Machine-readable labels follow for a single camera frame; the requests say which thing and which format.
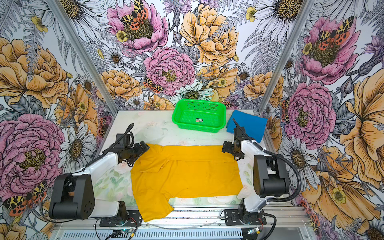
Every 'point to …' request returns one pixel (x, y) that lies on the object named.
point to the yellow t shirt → (164, 171)
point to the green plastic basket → (207, 116)
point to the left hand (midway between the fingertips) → (144, 155)
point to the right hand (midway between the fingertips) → (229, 154)
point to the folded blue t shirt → (253, 125)
